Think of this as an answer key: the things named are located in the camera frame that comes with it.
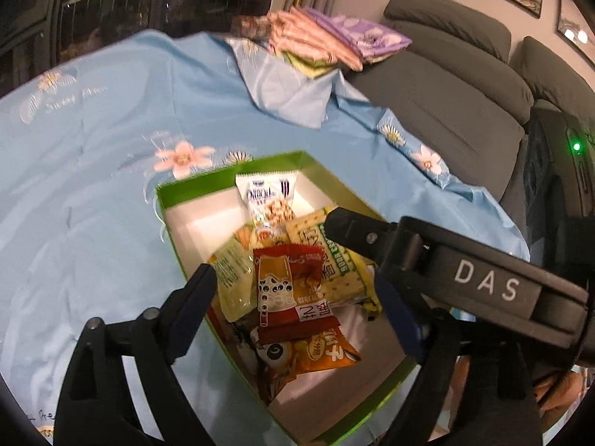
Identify grey sofa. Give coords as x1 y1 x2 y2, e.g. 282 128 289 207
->
346 0 595 252

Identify brown patterned cloth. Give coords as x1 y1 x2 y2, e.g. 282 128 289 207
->
231 13 273 42

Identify purple floral folded cloth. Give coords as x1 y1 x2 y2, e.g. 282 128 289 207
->
304 7 414 65

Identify small white snack packet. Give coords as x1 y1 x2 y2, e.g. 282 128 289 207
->
234 171 299 240

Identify green cardboard box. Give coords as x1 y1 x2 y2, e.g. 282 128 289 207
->
155 149 418 446

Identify pink folded cloth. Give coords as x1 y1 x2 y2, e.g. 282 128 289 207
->
267 7 364 72

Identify person's right hand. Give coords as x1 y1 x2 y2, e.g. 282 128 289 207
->
536 371 586 424

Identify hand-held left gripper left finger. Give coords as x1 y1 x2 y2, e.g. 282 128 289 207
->
53 264 219 446

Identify small framed wall picture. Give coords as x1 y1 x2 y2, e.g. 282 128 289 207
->
555 0 595 54

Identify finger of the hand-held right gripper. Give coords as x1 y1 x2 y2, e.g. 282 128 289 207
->
323 207 436 290

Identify orange panda snack packet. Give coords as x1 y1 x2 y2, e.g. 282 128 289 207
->
250 324 362 403

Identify blue floral bed sheet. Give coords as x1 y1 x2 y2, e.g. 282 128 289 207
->
0 28 531 446

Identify red and white snack packet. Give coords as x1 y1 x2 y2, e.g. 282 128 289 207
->
252 243 341 345

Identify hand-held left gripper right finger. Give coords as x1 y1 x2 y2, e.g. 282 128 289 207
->
377 275 544 446

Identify long yellow snack packet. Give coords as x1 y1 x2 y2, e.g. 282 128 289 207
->
285 207 383 314

